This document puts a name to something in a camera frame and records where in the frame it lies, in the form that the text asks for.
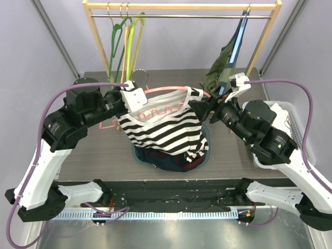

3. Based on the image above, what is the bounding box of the olive green tank top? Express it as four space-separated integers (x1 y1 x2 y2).
200 41 236 94

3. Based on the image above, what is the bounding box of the striped black white tank top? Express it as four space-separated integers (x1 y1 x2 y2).
117 88 209 162

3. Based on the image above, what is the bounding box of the pink hanger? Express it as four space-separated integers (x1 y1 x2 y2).
99 69 211 130

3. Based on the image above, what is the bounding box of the navy maroon tank top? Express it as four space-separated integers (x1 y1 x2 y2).
133 149 208 172

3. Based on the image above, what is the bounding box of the light blue hanger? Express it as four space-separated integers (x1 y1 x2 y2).
217 10 249 95

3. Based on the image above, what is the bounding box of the orange yellow hanger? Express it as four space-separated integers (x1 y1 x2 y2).
121 21 135 83

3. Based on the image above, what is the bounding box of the neon yellow hanger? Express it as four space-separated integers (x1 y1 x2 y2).
130 11 145 78

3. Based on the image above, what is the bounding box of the green velvet hanger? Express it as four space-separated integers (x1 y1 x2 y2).
108 18 132 82

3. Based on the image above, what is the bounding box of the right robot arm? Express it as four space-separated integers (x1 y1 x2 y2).
189 96 331 231

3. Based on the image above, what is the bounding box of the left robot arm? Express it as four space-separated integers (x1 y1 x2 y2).
5 78 127 223

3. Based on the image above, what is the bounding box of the blue plastic tub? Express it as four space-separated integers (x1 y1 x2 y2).
131 124 211 169

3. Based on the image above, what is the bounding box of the folded white garment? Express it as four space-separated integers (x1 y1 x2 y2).
270 103 288 127

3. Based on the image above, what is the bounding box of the wooden clothes rack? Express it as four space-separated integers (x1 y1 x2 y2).
82 1 282 76

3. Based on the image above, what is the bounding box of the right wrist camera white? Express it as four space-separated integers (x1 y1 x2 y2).
225 73 251 103

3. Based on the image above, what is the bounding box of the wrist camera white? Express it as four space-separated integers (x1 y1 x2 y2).
120 80 148 113
225 73 251 103

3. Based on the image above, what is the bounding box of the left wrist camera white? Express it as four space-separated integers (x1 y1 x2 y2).
120 80 148 113

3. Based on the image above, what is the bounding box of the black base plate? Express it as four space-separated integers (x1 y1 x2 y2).
58 177 275 212

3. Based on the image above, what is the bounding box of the white slotted cable duct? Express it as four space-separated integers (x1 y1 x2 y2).
49 210 239 221

